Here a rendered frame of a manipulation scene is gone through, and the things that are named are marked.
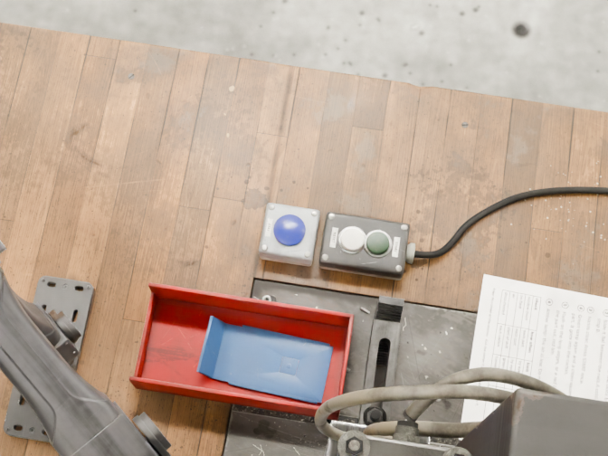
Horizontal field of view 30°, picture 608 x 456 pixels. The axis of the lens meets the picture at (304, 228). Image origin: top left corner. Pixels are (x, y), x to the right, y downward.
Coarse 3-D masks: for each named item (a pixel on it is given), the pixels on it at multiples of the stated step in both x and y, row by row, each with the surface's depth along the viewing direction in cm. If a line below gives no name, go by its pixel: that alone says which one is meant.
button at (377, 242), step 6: (372, 234) 141; (378, 234) 141; (384, 234) 141; (366, 240) 140; (372, 240) 140; (378, 240) 140; (384, 240) 140; (366, 246) 140; (372, 246) 140; (378, 246) 140; (384, 246) 140; (372, 252) 140; (378, 252) 140; (384, 252) 140
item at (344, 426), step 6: (336, 426) 113; (342, 426) 113; (348, 426) 113; (354, 426) 113; (360, 426) 113; (330, 438) 113; (420, 438) 113; (426, 438) 113; (330, 444) 113; (336, 444) 113; (330, 450) 112; (336, 450) 112
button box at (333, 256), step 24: (528, 192) 146; (552, 192) 146; (576, 192) 146; (600, 192) 146; (336, 216) 142; (360, 216) 142; (480, 216) 145; (336, 240) 141; (456, 240) 143; (336, 264) 140; (360, 264) 140; (384, 264) 140
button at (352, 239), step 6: (348, 228) 141; (354, 228) 141; (342, 234) 141; (348, 234) 141; (354, 234) 141; (360, 234) 141; (342, 240) 140; (348, 240) 140; (354, 240) 140; (360, 240) 140; (348, 246) 140; (354, 246) 140; (360, 246) 140
